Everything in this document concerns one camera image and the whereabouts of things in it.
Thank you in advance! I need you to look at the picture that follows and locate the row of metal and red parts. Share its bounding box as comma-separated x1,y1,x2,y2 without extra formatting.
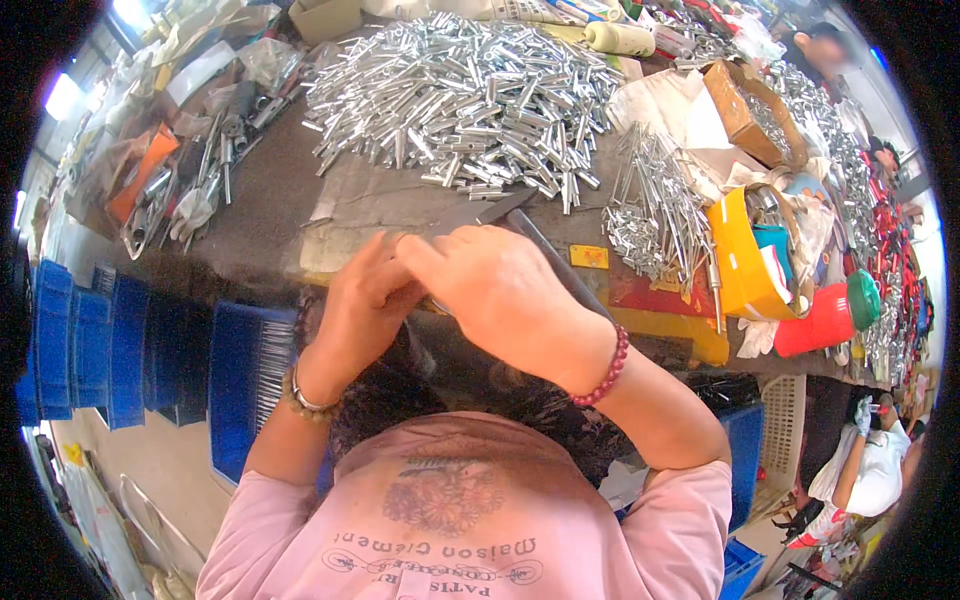
763,58,937,387

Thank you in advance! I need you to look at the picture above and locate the blue plastic crate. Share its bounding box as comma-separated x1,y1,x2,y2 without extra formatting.
69,285,114,411
107,273,151,432
718,403,767,535
718,537,768,600
33,258,75,422

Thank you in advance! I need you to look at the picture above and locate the heap of tools and bags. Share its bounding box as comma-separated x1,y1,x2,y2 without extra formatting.
56,0,339,262

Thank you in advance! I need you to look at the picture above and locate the yellow plastic container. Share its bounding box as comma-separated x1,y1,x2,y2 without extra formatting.
705,184,817,323

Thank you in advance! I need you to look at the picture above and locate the yellow tag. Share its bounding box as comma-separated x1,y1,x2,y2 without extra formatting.
567,243,611,270

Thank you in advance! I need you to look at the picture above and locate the red bead bracelet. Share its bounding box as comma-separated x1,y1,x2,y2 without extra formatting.
570,322,631,409

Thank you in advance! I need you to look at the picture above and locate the cardboard box of metal parts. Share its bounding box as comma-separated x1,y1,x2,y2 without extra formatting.
702,59,810,171

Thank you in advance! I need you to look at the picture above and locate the person's left hand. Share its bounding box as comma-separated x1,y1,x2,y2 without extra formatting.
298,231,429,403

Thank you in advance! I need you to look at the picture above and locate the white glove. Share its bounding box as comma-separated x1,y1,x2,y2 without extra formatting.
736,318,783,360

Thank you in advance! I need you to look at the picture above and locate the red table mat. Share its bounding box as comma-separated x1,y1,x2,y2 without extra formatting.
607,257,720,321

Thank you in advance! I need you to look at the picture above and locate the dark metal bar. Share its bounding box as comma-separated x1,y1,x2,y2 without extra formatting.
510,208,615,322

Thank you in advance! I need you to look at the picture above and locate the pile of silver metal tubes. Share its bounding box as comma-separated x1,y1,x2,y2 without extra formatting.
301,10,625,216

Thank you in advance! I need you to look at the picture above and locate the teal pouch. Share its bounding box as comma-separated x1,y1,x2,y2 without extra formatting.
752,223,795,282

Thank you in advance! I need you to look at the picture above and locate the beaded bracelet with silver bangle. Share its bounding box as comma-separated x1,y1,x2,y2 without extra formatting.
281,362,340,423

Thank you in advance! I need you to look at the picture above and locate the person's right hand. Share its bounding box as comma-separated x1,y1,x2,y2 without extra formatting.
395,225,618,392

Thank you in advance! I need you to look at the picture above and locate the orange plastic piece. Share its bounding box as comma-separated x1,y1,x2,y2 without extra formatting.
106,126,182,225

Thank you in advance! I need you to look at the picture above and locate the red bottle with green cap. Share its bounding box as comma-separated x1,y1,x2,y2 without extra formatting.
773,269,883,359

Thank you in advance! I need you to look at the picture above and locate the small cardboard box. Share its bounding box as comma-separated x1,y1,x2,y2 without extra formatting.
288,0,366,45

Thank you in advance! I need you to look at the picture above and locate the blue crate of metal rods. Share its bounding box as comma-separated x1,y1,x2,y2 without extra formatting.
208,299,300,487

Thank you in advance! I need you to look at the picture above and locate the heap of plastic sheets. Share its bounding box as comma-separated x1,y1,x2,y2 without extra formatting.
41,441,207,600

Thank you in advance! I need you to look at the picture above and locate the person's body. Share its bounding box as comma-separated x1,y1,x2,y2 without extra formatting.
196,411,733,600

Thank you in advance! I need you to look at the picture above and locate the grey metal blade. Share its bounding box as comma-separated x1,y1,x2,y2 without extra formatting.
475,186,539,226

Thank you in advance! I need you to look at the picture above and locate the white plastic basket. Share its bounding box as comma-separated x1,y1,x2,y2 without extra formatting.
752,372,808,520

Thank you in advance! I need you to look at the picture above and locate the pile of thin metal pins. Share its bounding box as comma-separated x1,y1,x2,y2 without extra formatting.
601,122,727,335

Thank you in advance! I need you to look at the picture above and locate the pair of white gloves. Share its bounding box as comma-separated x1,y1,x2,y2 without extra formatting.
169,186,220,244

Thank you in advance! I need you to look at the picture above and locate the cream plastic bottle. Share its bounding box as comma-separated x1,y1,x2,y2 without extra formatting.
582,20,657,59

